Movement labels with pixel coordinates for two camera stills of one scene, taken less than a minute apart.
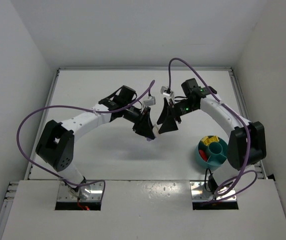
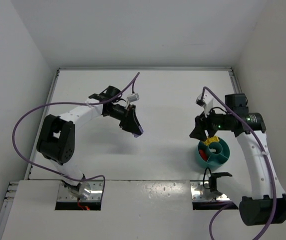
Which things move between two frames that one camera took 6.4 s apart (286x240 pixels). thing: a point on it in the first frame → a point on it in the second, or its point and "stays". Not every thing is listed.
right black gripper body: [172, 113] → [206, 124]
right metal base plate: [199, 193] stays
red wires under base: [85, 208] stays
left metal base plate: [92, 192] stays
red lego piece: [203, 155] stays
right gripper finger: [169, 125] → [200, 123]
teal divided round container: [216, 152] stays
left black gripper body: [141, 120] → [128, 117]
